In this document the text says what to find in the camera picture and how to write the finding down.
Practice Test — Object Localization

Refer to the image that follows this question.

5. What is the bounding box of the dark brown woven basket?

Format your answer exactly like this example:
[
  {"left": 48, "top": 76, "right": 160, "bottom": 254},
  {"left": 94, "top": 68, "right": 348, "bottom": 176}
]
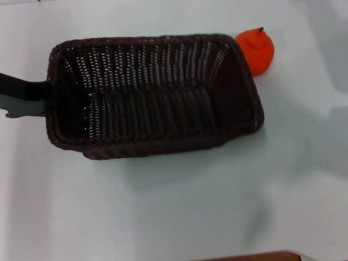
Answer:
[{"left": 45, "top": 33, "right": 265, "bottom": 161}]

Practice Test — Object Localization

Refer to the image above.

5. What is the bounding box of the orange toy fruit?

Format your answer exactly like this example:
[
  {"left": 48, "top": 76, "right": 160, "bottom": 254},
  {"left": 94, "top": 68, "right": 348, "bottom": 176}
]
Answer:
[{"left": 234, "top": 26, "right": 275, "bottom": 77}]

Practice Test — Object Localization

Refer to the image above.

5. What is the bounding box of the brown wooden edge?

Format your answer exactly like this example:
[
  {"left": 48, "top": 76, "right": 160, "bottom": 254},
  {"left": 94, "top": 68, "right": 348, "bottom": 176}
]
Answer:
[{"left": 194, "top": 251, "right": 302, "bottom": 261}]

